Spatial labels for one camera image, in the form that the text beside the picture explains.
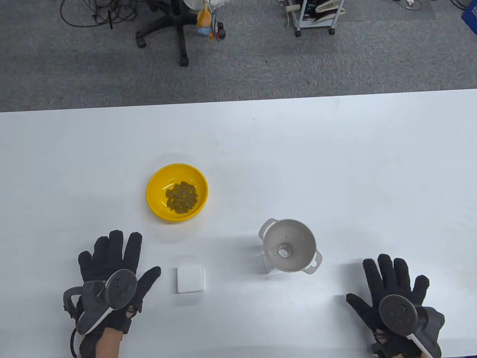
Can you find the grey plastic funnel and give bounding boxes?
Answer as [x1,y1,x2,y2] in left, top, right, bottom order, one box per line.
[259,218,323,275]

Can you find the blue box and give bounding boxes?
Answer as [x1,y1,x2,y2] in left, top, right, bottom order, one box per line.
[461,0,477,26]

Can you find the black left hand controller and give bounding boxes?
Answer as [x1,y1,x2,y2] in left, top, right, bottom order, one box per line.
[63,269,138,335]

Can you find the white rolling cart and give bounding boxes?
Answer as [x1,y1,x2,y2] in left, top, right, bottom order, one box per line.
[285,0,347,38]

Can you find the white square jar lid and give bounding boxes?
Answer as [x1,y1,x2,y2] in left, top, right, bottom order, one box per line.
[177,266,205,294]

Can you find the plush doll charm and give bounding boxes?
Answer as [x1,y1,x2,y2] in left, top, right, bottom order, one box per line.
[196,4,218,41]

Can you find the clear square coffee jar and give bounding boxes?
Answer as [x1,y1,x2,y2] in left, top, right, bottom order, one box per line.
[257,248,278,276]

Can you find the person's left forearm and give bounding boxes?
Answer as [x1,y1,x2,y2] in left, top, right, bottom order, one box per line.
[95,327,123,358]

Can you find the black right hand controller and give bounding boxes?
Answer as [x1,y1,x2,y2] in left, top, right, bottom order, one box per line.
[378,295,446,358]

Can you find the person's right hand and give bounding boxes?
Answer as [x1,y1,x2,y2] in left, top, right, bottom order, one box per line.
[346,254,431,358]

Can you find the black hand controller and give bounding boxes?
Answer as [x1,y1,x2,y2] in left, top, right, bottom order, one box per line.
[63,269,138,335]
[378,295,446,358]

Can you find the black floor cables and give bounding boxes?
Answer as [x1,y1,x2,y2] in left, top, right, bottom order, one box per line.
[60,0,149,29]

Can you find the black office chair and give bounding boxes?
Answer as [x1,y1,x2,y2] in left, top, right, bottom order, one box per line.
[135,0,226,67]

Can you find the yellow plastic bowl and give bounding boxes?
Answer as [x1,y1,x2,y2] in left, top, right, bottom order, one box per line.
[146,163,208,223]

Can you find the person's left hand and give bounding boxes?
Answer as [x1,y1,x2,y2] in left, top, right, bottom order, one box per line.
[76,230,161,336]

